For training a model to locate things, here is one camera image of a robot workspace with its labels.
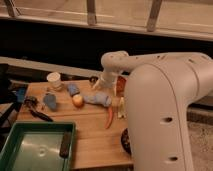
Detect small blue cloth item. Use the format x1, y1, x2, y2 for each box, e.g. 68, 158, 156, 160
67, 83, 80, 97

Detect dark small toy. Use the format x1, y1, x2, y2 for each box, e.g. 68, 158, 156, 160
24, 96, 38, 107

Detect small metal cup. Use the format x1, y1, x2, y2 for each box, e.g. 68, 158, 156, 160
89, 76, 98, 86

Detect black tripod stand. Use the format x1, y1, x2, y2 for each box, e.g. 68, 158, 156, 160
0, 63, 21, 126

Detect peeled banana toy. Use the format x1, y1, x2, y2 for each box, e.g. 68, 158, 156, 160
117, 97, 126, 119

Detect red bowl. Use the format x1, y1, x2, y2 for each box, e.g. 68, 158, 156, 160
116, 76, 126, 97

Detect dark bowl with food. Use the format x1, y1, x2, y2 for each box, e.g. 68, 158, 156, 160
121, 129, 131, 154

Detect wooden table board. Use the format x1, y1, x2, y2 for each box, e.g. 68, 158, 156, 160
26, 82, 133, 170

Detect red chili pepper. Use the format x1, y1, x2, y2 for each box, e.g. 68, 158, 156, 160
105, 106, 114, 129

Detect black handled utensil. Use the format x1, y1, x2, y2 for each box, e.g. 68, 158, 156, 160
30, 110, 53, 122

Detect dark sponge in tray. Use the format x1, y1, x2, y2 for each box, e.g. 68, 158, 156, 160
59, 132, 71, 158

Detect blue towel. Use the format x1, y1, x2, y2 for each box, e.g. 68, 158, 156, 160
83, 92, 112, 107

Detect green plastic tray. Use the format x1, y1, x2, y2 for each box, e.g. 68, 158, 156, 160
0, 122, 76, 171

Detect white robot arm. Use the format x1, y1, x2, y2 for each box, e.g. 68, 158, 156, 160
96, 51, 213, 171

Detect white cup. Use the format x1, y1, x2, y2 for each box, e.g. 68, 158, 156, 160
47, 72, 62, 90

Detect blue plastic toy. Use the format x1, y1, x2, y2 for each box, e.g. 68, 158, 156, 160
43, 93, 57, 111

